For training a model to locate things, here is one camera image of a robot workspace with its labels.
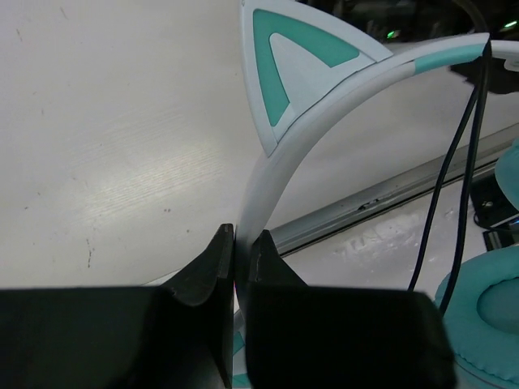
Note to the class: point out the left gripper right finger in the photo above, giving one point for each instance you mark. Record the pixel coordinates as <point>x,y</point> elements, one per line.
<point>302,336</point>

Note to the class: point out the front aluminium rail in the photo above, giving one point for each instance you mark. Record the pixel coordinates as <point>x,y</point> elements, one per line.
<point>384,196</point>

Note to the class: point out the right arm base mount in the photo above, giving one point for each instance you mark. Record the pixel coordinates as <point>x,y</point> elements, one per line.
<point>494,213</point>

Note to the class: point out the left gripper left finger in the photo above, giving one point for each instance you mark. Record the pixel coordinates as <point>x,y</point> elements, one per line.
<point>178,334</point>

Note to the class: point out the teal cat ear headphones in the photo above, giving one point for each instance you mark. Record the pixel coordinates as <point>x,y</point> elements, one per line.
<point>304,71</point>

